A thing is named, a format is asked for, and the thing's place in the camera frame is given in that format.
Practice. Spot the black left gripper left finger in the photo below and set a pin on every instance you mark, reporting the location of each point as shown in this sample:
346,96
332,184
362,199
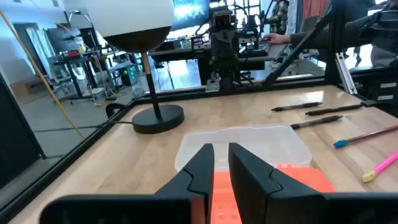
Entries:
186,208

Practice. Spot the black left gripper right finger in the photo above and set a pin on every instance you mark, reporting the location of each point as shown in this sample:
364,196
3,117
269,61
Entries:
264,202

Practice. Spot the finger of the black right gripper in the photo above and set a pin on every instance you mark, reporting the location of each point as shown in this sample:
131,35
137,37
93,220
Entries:
221,46
230,46

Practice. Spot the black pen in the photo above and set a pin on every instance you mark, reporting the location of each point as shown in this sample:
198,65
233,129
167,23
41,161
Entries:
295,106
332,109
317,121

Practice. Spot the pink pencil yellow eraser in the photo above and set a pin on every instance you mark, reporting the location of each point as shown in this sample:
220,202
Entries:
385,163

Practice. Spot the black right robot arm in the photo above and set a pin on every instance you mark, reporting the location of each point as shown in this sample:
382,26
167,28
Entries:
228,73

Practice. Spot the orange perforated box lid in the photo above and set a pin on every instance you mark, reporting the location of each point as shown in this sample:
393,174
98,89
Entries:
311,180

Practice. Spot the clear plastic supply box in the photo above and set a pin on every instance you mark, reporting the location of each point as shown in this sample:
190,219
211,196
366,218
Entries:
264,146

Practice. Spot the cardboard box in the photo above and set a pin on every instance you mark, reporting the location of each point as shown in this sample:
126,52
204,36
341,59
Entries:
26,88

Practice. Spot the black keyboard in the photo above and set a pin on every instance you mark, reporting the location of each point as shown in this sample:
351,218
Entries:
258,51

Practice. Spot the person's hand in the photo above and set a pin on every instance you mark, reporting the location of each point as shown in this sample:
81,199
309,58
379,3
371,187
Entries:
276,38

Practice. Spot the person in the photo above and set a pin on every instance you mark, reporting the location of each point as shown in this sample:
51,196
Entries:
357,31
278,17

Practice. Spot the red curtain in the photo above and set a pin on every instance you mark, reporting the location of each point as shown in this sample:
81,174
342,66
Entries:
314,7

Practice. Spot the white globe table lamp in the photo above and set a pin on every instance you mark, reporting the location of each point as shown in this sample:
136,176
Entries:
155,119

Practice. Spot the computer tower green lights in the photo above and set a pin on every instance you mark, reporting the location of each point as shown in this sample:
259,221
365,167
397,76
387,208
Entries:
130,74

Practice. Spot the black cabinet white labels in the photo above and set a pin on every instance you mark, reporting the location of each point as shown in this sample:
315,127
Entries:
373,87

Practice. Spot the black workbench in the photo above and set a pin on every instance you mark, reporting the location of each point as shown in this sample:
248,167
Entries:
73,59

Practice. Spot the black standing panel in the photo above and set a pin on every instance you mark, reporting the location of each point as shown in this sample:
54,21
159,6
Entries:
15,140

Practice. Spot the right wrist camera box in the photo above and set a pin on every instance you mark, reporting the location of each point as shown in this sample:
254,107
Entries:
222,18

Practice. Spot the wall display screen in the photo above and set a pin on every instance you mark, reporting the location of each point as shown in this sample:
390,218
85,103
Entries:
191,12

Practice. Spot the silver aluminium bracket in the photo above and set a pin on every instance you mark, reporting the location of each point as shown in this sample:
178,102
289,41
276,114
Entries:
346,74

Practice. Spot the black metal table frame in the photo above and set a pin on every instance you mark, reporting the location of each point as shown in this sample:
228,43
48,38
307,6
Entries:
74,155

